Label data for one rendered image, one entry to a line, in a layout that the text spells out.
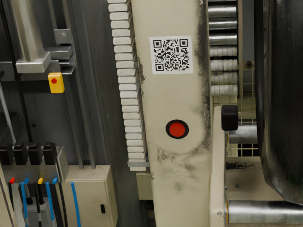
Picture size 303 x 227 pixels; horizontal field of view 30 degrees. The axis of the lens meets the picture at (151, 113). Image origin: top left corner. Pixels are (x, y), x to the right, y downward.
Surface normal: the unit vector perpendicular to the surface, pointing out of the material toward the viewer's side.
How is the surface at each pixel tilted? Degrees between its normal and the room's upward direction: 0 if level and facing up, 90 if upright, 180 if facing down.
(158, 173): 91
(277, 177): 111
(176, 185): 90
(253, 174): 0
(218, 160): 0
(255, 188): 0
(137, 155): 90
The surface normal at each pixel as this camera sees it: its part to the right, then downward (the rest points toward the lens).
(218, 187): -0.09, -0.85
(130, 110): -0.11, 0.51
